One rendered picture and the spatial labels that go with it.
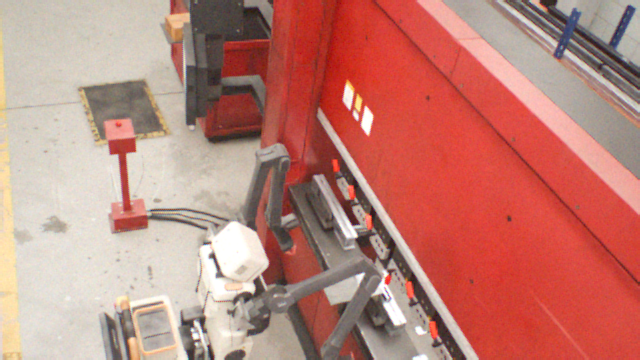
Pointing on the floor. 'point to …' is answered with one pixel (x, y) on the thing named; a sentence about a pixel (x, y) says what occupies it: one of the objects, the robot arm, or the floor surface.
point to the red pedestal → (121, 144)
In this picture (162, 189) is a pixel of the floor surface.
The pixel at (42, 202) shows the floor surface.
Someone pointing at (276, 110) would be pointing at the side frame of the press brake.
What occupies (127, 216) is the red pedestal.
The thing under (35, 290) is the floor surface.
